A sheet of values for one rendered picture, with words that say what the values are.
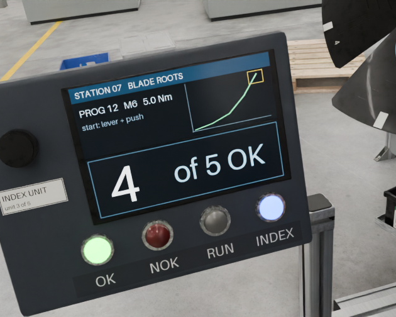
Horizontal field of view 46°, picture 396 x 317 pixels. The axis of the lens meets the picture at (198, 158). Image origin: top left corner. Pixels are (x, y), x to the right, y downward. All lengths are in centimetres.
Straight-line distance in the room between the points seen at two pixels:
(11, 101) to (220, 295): 162
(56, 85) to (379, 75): 76
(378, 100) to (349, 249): 121
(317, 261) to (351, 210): 181
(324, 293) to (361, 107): 50
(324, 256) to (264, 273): 145
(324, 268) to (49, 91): 36
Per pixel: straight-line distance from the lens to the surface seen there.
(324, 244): 55
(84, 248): 40
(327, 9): 131
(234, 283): 197
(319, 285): 60
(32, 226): 39
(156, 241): 39
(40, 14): 820
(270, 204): 40
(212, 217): 39
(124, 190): 38
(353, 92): 102
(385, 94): 100
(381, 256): 212
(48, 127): 38
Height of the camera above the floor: 135
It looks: 28 degrees down
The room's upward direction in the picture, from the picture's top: 8 degrees counter-clockwise
